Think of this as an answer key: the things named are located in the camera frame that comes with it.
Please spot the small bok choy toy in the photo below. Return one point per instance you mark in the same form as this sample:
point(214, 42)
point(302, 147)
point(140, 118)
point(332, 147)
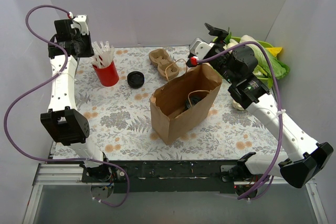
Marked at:
point(237, 106)

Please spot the brown pulp cup carrier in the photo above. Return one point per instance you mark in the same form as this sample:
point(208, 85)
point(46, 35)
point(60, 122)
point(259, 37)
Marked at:
point(166, 67)

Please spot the brown paper bag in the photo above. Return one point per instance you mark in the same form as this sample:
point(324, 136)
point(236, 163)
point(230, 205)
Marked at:
point(169, 118)

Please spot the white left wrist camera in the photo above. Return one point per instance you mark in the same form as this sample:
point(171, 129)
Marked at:
point(79, 22)

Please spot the black plastic cup lids stack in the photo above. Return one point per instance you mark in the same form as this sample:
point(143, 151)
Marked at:
point(135, 79)

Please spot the red plastic straw cup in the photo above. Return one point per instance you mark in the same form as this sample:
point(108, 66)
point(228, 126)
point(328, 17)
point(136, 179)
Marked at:
point(108, 76)

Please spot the white wrapped straws bundle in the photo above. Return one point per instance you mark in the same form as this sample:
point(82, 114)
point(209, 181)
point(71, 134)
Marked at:
point(103, 54)

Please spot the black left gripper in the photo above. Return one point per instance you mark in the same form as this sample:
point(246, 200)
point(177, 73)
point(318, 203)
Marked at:
point(85, 44)

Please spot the floral patterned table mat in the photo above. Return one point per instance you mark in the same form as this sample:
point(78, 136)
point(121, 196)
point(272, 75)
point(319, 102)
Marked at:
point(120, 120)

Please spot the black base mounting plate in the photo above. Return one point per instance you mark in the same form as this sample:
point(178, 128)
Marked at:
point(170, 176)

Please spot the green vegetable tray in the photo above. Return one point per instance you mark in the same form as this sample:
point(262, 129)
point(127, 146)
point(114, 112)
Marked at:
point(262, 71)

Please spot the white radish toy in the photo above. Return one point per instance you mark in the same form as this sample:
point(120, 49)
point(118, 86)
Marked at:
point(231, 43)

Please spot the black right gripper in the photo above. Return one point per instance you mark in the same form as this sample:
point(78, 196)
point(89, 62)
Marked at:
point(214, 50)

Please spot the aluminium frame rail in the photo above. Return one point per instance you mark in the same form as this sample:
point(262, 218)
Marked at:
point(59, 196)

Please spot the yellow pepper toy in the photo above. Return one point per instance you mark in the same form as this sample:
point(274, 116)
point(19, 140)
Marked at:
point(275, 51)

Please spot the black takeout coffee cup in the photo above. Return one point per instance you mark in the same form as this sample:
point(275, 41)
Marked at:
point(191, 101)

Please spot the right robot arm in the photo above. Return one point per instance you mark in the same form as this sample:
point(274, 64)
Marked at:
point(298, 157)

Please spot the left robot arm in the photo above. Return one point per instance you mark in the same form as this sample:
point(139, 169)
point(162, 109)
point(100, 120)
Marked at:
point(62, 120)

